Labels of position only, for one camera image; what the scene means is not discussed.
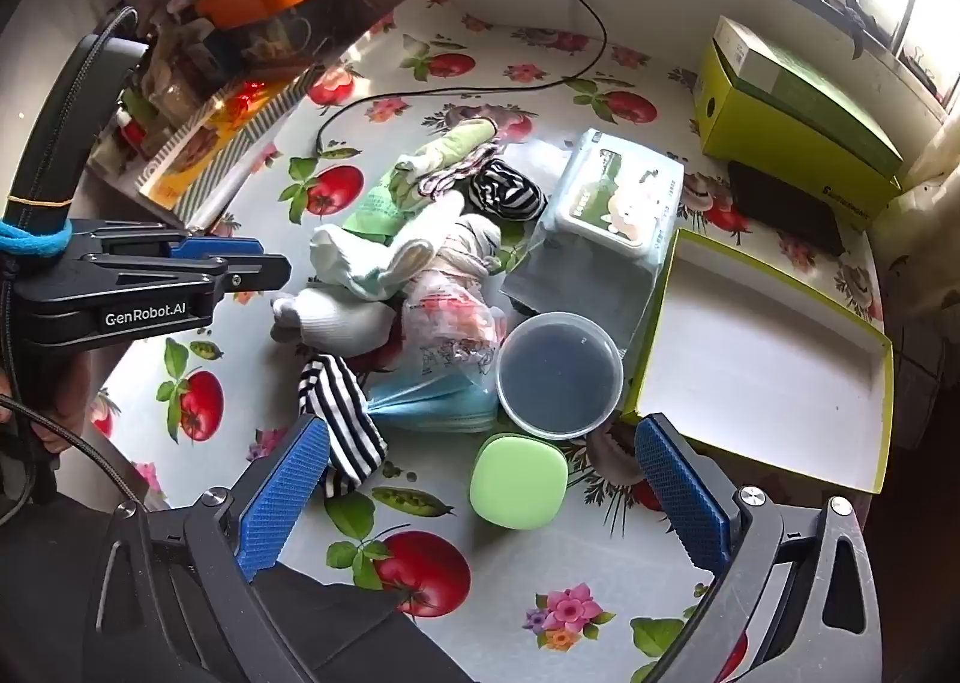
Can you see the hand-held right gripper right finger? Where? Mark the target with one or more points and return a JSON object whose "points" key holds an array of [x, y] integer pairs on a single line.
{"points": [[682, 503]]}

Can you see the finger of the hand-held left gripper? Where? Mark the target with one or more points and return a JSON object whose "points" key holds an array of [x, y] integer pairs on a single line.
{"points": [[255, 272], [210, 249]]}

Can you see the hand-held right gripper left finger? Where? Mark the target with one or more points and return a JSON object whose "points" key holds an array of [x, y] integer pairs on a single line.
{"points": [[285, 503]]}

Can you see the white knit glove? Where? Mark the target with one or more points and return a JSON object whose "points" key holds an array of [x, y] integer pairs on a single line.
{"points": [[330, 315]]}

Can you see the pale green white sock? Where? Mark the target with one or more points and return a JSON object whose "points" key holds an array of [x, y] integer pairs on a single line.
{"points": [[352, 263]]}

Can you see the black white striped sock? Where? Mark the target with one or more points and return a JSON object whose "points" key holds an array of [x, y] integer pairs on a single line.
{"points": [[510, 191], [349, 420]]}

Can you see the green microfibre cloth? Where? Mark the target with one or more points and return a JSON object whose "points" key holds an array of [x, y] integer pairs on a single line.
{"points": [[375, 210]]}

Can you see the yellow-green box lid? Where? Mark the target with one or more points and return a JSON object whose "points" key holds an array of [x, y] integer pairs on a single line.
{"points": [[765, 368]]}

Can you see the blue face mask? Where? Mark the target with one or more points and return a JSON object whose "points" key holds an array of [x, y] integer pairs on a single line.
{"points": [[435, 405]]}

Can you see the red printed plastic bag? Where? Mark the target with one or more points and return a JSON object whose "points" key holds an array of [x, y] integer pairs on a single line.
{"points": [[450, 330]]}

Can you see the green rabbit towel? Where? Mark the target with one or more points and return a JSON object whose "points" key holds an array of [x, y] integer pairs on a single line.
{"points": [[450, 146]]}

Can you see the person's left hand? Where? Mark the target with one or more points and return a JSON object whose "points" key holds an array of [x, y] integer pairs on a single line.
{"points": [[60, 398]]}

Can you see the blue elastic band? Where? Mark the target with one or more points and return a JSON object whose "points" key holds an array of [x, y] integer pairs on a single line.
{"points": [[37, 242]]}

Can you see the striped printed tray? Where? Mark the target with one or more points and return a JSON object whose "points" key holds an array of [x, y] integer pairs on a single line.
{"points": [[210, 150]]}

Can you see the green rounded square case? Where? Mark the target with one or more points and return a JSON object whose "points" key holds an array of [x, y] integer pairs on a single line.
{"points": [[517, 480]]}

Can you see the clear round plastic container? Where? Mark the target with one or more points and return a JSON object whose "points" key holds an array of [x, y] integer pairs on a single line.
{"points": [[559, 375]]}

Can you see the floral plastic tablecloth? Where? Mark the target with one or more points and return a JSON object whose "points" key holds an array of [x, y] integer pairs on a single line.
{"points": [[487, 563]]}

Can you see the clear plastic bag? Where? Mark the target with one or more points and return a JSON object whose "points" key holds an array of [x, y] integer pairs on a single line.
{"points": [[577, 293]]}

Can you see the black power bank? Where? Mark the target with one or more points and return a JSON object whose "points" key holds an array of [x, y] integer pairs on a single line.
{"points": [[787, 207]]}

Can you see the wet wipes pack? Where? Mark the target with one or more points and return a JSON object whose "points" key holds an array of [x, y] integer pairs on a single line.
{"points": [[600, 180]]}

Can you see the yellow-green shoe box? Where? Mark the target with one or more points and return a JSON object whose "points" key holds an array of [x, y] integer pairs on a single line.
{"points": [[780, 154]]}

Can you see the cream spotted curtain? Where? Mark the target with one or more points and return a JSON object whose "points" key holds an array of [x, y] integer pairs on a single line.
{"points": [[934, 158]]}

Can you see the green white carton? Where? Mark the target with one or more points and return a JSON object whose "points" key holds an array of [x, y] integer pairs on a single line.
{"points": [[810, 90]]}

